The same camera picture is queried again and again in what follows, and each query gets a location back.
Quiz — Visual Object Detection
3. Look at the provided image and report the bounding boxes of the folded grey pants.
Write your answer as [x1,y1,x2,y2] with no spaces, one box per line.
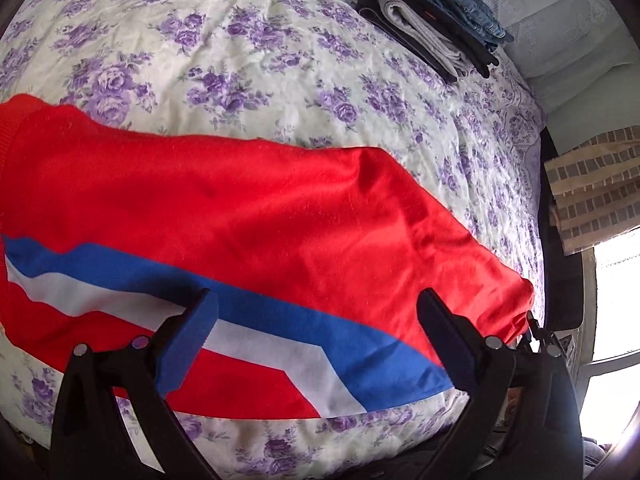
[374,0,471,75]

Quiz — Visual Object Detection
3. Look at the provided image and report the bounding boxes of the white lace cloth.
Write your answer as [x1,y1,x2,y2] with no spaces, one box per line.
[450,0,631,111]

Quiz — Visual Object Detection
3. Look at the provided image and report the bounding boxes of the window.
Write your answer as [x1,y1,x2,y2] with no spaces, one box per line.
[575,237,640,443]

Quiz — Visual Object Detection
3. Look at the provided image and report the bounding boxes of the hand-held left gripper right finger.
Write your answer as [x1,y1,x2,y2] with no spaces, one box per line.
[416,287,586,480]

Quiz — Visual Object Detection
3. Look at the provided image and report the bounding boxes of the purple floral bedspread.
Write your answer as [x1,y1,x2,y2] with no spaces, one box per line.
[0,0,548,480]

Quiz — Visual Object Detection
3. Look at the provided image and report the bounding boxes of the folded black pants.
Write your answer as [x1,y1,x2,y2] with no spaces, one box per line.
[356,0,458,83]
[370,0,501,78]

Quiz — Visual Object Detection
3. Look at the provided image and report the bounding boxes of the beige checked curtain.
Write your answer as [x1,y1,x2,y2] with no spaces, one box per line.
[544,125,640,256]

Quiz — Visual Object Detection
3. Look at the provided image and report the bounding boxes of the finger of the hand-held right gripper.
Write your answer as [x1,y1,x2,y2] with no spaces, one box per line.
[520,310,568,361]

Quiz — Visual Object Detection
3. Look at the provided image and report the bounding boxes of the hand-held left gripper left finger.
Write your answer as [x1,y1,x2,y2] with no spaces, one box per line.
[50,288,221,480]

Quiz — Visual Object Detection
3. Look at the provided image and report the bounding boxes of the red pants with blue-white stripe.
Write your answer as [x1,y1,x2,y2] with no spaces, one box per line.
[0,94,536,418]

